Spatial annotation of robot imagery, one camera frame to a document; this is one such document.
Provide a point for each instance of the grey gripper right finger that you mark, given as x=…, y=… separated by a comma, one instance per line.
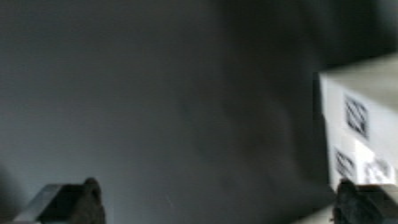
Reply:
x=365, y=204

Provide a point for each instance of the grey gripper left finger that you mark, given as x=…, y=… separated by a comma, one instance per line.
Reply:
x=66, y=204

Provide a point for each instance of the white tagged cube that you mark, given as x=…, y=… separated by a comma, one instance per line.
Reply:
x=376, y=171

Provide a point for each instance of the white tagged flat plate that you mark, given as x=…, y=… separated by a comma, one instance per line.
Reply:
x=360, y=110

